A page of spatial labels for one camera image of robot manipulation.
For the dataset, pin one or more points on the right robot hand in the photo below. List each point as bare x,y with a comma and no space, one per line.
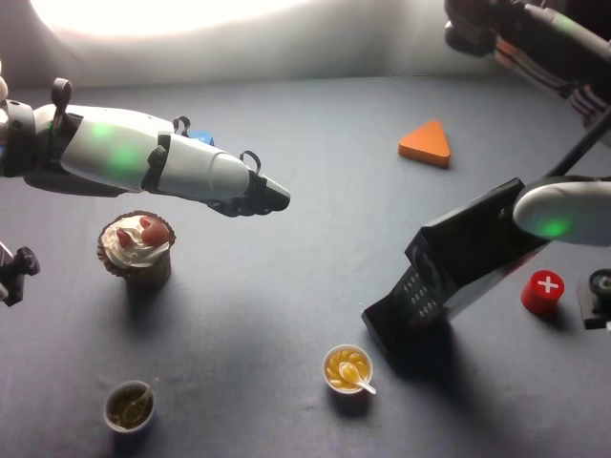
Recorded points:
558,210

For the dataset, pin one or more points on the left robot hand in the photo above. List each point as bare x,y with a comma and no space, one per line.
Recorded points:
119,148

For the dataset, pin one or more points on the black phone handset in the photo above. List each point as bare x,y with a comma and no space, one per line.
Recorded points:
468,243

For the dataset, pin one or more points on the blue hexagonal block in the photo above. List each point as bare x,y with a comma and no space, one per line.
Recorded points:
203,137

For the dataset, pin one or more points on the red cylinder block white cross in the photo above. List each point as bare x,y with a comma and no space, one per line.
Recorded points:
541,293

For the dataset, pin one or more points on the toy cupcake with cream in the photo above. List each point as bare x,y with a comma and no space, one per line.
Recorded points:
136,253

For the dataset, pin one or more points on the orange triangle block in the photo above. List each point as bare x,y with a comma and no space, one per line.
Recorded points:
425,143

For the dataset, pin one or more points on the white backdrop sheet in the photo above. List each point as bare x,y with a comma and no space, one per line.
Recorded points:
286,43

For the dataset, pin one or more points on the white cup green soup spoon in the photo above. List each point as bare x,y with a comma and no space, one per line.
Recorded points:
129,405

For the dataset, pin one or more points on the white cup yellow food spoon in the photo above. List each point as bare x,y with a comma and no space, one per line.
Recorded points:
347,369

